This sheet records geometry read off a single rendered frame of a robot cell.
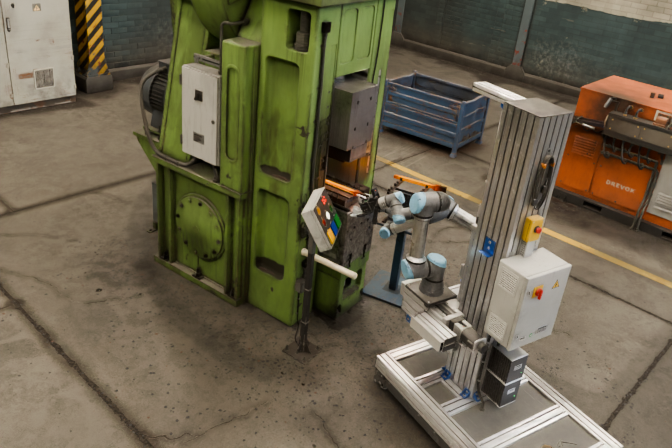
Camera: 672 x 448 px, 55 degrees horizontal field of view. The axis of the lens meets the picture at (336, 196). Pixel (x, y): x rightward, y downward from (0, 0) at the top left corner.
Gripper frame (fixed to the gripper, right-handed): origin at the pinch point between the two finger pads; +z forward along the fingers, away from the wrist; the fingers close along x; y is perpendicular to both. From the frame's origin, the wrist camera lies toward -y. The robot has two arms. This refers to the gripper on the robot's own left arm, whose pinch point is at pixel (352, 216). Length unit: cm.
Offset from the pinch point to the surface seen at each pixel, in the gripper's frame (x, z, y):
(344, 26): -41, -33, 106
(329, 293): -34, 55, -67
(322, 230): 26.9, 11.4, 7.9
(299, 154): -15, 21, 46
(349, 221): -32.1, 15.4, -16.0
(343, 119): -33, -11, 53
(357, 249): -46, 24, -45
